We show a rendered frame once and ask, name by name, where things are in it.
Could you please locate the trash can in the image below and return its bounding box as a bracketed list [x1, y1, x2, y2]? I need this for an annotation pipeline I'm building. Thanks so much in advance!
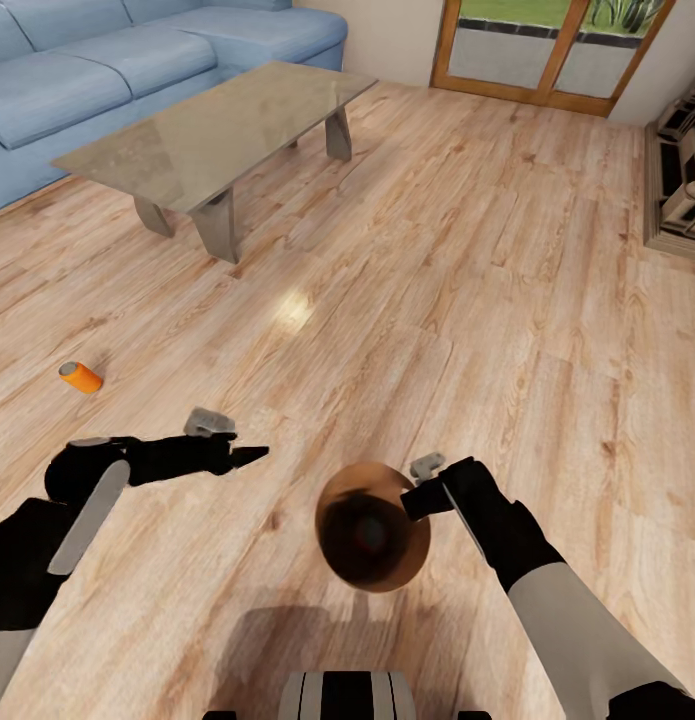
[314, 461, 432, 595]

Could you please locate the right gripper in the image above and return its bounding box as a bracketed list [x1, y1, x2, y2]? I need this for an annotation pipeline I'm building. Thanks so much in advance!
[400, 478, 445, 521]

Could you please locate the can of soda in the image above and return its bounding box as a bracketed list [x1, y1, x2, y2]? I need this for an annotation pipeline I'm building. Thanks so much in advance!
[58, 361, 102, 394]
[347, 516, 387, 558]

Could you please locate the robot trunk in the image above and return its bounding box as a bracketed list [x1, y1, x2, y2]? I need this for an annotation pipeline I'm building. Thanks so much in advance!
[278, 671, 416, 720]

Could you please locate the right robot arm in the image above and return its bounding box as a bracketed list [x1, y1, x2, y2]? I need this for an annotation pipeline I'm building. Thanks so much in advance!
[400, 451, 695, 720]

